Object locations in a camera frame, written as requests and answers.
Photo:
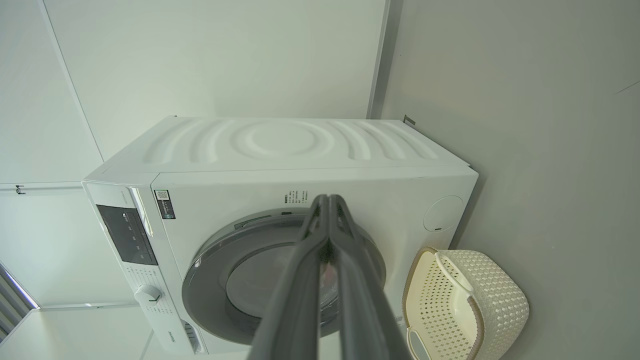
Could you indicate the round glass washer door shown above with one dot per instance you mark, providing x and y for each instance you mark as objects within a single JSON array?
[{"x": 210, "y": 280}]

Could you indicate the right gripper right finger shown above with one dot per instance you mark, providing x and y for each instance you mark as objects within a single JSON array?
[{"x": 362, "y": 310}]

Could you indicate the grey window blind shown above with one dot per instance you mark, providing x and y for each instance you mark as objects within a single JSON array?
[{"x": 10, "y": 300}]

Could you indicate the cream perforated laundry basket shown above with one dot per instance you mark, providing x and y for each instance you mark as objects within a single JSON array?
[{"x": 495, "y": 300}]

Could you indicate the white front-load washing machine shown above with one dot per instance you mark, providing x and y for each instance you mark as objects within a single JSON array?
[{"x": 300, "y": 175}]

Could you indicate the white washing machine dial knob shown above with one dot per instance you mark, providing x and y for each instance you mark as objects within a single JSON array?
[{"x": 147, "y": 294}]

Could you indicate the dark QR code sticker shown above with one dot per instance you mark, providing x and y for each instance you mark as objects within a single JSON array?
[{"x": 164, "y": 204}]

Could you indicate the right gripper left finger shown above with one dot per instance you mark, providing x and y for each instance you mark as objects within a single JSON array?
[{"x": 292, "y": 310}]

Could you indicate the small dark wall bracket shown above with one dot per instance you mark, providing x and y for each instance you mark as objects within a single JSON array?
[{"x": 409, "y": 120}]

